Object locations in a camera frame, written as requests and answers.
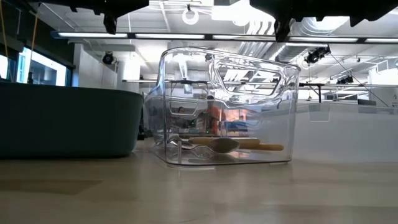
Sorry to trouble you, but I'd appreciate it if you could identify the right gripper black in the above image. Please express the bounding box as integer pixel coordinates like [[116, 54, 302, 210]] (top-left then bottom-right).
[[249, 0, 318, 43]]

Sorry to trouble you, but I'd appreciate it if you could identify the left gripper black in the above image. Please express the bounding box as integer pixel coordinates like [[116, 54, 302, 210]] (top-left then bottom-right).
[[90, 0, 150, 35]]

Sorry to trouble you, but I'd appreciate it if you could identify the clear plastic bin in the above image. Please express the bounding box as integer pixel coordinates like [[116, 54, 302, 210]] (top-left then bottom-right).
[[143, 46, 302, 167]]

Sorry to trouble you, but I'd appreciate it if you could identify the teal plastic bin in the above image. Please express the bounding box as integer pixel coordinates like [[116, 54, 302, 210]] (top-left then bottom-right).
[[0, 81, 145, 159]]

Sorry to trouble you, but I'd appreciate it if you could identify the wood-handled silver spoon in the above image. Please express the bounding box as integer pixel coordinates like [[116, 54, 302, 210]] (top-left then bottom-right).
[[207, 138, 285, 154]]

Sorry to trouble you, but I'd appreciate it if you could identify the wood-handled silver fork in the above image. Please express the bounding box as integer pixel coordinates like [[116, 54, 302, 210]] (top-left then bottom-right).
[[167, 135, 261, 151]]

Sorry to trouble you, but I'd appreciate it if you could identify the frosted white plastic bin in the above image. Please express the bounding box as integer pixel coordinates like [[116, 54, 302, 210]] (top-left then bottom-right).
[[292, 101, 398, 164]]

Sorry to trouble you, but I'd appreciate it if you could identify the linear ceiling light fixture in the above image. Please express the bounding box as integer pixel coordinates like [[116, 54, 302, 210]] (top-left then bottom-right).
[[51, 30, 398, 44]]

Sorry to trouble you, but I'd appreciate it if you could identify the bright window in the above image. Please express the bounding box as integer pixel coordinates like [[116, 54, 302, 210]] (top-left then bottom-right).
[[0, 46, 68, 86]]

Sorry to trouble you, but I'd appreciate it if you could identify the blue background table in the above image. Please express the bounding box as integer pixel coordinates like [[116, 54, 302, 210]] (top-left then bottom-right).
[[223, 121, 249, 132]]

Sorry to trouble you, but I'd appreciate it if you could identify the white ring lamp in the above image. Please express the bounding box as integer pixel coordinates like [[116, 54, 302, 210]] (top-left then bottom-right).
[[181, 7, 200, 26]]

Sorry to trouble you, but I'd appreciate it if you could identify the black ceiling camera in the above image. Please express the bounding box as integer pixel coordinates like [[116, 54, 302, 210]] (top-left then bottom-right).
[[336, 75, 355, 85], [303, 45, 332, 65], [101, 51, 115, 65]]

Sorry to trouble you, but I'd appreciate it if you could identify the black horizontal rail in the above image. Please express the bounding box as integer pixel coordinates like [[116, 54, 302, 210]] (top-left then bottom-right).
[[298, 82, 398, 103]]

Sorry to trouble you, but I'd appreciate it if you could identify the yellow hanging cord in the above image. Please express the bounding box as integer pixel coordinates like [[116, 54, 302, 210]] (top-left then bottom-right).
[[28, 12, 40, 77]]

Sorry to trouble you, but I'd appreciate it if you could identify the thin black diagonal cable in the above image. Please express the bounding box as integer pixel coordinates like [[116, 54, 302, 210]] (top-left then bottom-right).
[[329, 53, 394, 108]]

